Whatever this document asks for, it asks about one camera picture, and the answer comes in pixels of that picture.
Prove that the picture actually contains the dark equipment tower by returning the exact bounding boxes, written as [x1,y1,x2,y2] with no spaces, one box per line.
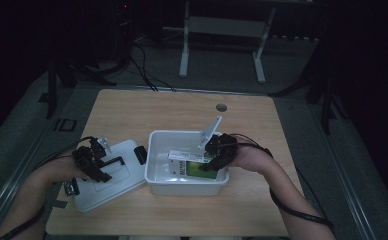
[114,0,135,68]

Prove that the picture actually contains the person's left hand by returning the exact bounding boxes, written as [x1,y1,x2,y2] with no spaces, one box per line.
[42,150,89,185]

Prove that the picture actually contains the person's right hand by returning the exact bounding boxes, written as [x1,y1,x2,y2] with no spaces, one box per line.
[229,145,273,174]

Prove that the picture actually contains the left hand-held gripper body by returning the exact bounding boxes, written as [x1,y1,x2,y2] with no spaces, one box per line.
[71,136,112,177]

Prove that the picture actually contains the white plastic storage box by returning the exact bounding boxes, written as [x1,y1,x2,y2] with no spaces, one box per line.
[143,129,231,197]

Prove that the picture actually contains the metal floor rail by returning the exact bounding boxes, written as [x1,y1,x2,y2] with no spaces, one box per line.
[0,88,83,234]
[323,131,380,240]

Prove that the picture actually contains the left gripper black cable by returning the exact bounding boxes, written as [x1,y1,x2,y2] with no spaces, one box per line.
[0,135,95,240]

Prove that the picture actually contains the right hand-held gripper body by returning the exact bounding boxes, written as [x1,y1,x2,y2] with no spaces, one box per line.
[197,115,239,165]

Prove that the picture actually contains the white lid with black handle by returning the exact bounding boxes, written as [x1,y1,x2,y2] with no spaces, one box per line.
[63,138,148,214]

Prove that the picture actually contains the black floor cables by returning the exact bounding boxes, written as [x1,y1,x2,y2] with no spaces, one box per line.
[128,41,177,93]

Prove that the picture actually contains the black tripod stand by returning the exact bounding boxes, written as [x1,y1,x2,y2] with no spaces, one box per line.
[45,54,118,120]
[270,33,351,136]

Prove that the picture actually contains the green and white carton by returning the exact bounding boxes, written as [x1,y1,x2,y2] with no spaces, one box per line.
[167,149,221,181]

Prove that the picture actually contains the white metal stand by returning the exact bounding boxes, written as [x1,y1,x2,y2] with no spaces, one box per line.
[178,0,279,85]

